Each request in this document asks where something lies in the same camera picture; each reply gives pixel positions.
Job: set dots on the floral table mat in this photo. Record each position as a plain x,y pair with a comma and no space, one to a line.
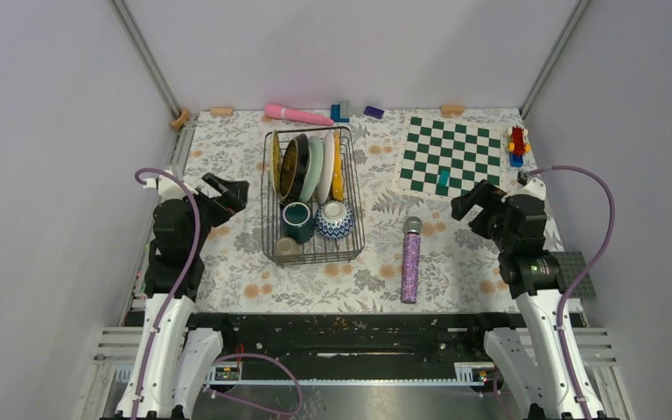
458,271

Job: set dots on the teal block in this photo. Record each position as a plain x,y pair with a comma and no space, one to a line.
442,183

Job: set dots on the mint green plate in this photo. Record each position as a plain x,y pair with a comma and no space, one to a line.
314,168

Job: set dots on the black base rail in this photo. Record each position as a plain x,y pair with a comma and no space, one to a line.
277,349

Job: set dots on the yellow polka dot plate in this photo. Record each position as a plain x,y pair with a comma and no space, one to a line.
337,181

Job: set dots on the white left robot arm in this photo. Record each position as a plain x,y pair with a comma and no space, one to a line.
171,301

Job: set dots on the small beige cup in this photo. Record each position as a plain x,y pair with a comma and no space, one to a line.
287,247

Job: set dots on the green white chessboard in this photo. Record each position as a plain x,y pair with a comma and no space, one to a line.
469,153

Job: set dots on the green woven bamboo plate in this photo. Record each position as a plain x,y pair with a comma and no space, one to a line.
275,162

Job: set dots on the dark green mug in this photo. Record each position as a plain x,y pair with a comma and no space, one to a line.
298,222

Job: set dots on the grey wire dish rack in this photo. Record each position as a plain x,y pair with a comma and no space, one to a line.
318,249

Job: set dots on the right wooden block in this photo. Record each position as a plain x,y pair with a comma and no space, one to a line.
452,110

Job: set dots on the black glossy plate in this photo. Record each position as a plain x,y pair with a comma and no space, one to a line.
294,168

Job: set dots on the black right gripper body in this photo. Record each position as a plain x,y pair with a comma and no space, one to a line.
494,213

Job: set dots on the pink toy microphone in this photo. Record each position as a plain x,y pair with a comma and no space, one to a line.
280,112

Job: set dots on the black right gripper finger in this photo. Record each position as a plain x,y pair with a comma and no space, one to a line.
487,190
461,205

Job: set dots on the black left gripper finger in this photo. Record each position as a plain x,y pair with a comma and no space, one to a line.
220,185
236,194

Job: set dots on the left wooden block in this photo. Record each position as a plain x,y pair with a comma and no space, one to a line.
221,111

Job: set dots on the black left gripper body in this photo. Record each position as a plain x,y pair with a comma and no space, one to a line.
211,213

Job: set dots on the blue grey toy bricks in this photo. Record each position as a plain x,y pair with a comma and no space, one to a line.
340,112

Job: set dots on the purple glitter microphone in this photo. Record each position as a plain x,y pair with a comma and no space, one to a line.
412,229

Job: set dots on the purple toy brick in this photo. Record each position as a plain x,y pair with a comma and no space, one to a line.
374,112

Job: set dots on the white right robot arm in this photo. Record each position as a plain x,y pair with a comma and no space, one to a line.
536,301

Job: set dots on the blue white patterned bowl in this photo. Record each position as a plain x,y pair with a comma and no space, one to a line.
334,220

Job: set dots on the corner wooden block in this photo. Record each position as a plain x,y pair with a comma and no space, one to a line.
181,120

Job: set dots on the red yellow blue toy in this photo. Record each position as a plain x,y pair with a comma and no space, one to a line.
517,145

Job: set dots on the white plate green red rim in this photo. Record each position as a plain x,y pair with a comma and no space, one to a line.
326,178

